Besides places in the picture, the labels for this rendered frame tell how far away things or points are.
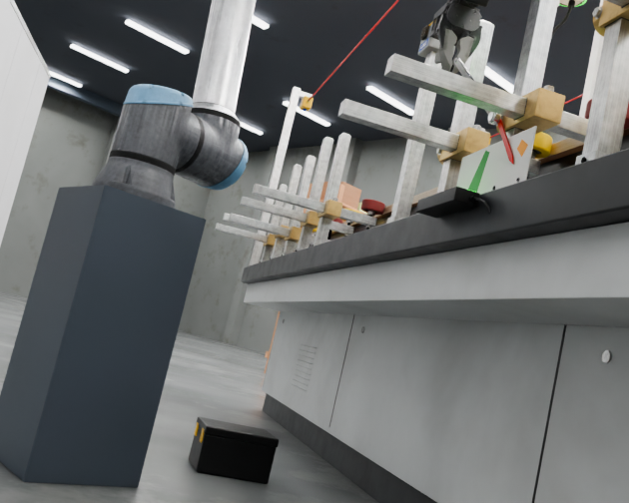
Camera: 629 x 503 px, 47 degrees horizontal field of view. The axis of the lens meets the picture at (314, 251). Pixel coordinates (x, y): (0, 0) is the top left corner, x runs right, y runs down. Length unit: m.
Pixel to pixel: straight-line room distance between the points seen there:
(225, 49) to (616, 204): 1.18
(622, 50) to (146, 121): 0.99
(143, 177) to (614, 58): 0.97
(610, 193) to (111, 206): 0.97
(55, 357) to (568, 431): 0.97
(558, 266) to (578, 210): 0.11
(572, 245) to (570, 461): 0.42
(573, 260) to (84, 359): 0.96
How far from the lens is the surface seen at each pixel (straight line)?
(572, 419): 1.34
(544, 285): 1.10
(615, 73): 1.11
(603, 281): 0.99
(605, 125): 1.08
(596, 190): 0.99
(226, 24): 1.90
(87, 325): 1.52
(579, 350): 1.35
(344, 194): 7.59
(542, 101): 1.25
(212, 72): 1.84
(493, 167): 1.30
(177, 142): 1.67
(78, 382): 1.53
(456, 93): 1.22
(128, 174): 1.62
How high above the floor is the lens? 0.38
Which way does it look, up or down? 7 degrees up
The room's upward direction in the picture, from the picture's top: 13 degrees clockwise
